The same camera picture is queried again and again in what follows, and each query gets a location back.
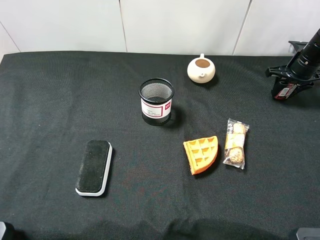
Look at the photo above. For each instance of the black pink gum box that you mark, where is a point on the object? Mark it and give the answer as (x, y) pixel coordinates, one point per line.
(283, 90)

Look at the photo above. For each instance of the grey base corner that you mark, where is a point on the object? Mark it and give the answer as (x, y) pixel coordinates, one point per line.
(7, 231)
(308, 233)

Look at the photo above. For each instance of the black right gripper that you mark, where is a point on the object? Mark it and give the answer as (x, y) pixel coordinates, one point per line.
(298, 74)

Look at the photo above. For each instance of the grey left base corner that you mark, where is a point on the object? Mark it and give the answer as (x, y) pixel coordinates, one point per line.
(7, 231)

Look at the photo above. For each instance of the orange toy waffle slice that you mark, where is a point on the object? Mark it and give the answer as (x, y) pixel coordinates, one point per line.
(201, 153)

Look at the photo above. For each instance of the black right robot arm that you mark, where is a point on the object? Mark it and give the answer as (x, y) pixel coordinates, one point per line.
(307, 53)

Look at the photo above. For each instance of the cream ceramic teapot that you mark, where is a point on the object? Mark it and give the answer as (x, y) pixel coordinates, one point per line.
(201, 70)

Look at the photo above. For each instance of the wrapped cookie snack pack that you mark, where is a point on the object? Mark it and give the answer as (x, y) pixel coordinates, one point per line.
(234, 153)

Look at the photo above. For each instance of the black white board eraser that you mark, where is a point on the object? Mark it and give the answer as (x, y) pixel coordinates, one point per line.
(94, 169)

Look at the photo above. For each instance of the black mesh pen holder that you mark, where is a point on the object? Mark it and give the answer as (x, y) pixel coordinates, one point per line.
(156, 101)

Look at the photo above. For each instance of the grey right base corner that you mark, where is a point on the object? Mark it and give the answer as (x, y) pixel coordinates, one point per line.
(308, 233)

